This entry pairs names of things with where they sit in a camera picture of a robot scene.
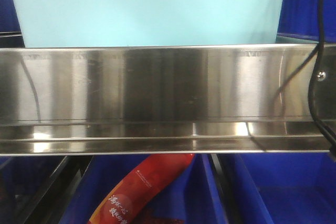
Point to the large dark blue bin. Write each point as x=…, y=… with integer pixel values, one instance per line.
x=299, y=19

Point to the light blue plastic bin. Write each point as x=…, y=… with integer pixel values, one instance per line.
x=96, y=23

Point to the steel shelf front rail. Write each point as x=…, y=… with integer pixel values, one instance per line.
x=211, y=99

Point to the lower dark blue bin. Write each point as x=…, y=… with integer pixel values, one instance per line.
x=190, y=198

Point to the red snack bag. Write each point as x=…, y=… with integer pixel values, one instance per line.
x=139, y=187

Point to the lower right blue bin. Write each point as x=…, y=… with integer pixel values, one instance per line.
x=282, y=187

